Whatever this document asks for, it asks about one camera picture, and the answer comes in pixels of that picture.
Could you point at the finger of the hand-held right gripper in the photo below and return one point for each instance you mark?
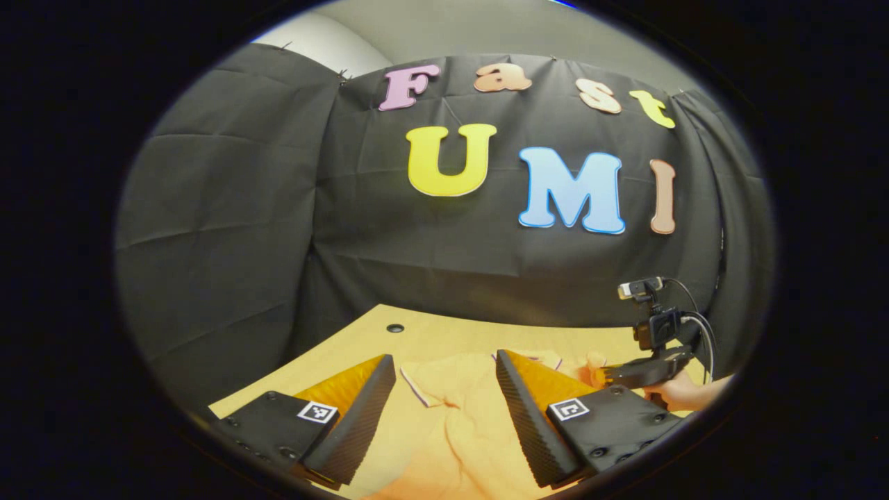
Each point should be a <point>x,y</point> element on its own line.
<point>597,375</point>

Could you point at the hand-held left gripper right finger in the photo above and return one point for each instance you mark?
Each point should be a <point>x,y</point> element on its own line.
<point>531,430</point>

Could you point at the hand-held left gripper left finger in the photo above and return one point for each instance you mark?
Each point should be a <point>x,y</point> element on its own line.
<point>351,430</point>

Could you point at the orange T-shirt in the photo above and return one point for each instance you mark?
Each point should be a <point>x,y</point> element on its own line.
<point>458,430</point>

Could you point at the black backdrop cloth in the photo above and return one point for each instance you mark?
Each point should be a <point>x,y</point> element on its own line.
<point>229,229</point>

